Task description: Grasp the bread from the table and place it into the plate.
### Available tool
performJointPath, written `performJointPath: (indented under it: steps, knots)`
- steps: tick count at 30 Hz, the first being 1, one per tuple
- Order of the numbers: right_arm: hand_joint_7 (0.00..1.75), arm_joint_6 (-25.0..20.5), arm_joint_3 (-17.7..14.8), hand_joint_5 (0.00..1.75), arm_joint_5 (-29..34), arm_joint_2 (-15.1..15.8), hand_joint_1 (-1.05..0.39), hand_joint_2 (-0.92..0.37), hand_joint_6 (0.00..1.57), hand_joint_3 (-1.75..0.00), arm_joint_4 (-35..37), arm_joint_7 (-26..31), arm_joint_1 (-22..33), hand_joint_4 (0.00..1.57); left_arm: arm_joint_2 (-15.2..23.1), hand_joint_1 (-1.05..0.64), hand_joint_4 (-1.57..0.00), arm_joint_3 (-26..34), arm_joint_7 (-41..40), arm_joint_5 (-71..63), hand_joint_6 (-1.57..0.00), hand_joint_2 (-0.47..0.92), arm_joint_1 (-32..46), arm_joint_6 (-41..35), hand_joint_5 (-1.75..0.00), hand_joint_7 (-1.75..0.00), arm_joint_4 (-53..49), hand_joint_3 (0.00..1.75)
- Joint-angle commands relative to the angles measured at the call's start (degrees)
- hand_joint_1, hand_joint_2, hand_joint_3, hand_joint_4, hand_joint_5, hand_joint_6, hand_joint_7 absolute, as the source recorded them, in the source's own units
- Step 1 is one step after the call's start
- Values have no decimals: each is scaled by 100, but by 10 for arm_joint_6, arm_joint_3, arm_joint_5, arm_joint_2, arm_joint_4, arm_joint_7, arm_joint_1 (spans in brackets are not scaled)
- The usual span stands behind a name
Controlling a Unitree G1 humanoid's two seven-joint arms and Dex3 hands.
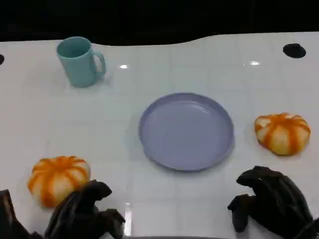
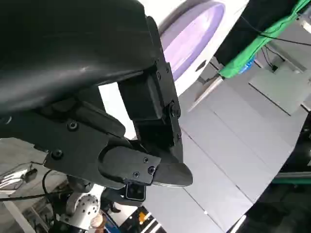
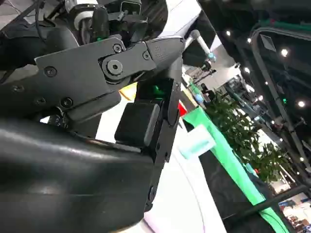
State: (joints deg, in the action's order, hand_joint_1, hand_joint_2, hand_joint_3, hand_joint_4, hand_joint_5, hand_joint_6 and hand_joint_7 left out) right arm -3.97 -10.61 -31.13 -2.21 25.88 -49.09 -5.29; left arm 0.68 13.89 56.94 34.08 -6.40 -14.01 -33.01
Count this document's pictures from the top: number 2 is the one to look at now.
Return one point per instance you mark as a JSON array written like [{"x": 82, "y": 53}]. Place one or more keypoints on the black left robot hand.
[{"x": 60, "y": 48}]

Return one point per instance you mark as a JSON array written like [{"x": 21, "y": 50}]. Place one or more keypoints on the lilac plate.
[{"x": 194, "y": 36}]

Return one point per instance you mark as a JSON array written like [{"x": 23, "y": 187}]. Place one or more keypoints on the white table leg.
[{"x": 206, "y": 93}]

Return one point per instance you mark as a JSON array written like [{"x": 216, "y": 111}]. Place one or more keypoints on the black cloth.
[{"x": 238, "y": 31}]

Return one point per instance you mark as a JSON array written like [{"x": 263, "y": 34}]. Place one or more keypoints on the green cloth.
[{"x": 243, "y": 58}]

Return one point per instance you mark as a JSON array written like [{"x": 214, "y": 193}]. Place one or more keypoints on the dark machine frame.
[{"x": 291, "y": 206}]

